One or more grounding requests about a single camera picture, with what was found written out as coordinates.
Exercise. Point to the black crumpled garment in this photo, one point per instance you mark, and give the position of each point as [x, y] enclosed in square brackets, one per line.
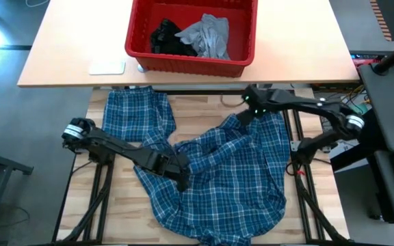
[166, 39]

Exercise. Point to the black side desk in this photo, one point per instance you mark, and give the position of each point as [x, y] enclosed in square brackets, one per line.
[385, 109]

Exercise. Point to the blue plaid garment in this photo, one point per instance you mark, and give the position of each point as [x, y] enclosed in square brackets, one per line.
[231, 181]

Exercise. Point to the red electronic device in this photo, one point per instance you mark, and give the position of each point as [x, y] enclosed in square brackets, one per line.
[363, 62]

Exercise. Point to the small grey round object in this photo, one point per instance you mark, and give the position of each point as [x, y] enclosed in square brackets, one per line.
[142, 68]

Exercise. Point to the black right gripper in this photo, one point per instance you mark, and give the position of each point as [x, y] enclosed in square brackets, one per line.
[258, 100]

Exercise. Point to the white cardboard box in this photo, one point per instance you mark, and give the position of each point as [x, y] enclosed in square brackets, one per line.
[347, 150]

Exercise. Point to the red plastic laundry bin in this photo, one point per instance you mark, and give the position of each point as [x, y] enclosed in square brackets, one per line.
[190, 65]

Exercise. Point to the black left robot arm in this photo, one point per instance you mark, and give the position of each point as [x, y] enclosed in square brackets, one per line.
[111, 145]

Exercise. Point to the light wooden desk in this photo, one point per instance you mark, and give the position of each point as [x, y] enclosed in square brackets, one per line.
[303, 41]

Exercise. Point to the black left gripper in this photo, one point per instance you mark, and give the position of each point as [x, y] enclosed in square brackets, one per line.
[169, 164]

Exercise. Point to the blue plaid pajama pants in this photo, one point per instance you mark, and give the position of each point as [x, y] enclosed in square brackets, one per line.
[135, 112]

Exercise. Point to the black aluminium table frame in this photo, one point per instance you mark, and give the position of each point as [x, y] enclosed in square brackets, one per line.
[190, 91]

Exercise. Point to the grey crumpled garment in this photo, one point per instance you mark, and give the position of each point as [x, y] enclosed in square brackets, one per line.
[207, 37]

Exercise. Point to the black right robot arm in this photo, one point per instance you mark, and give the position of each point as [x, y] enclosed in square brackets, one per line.
[320, 109]

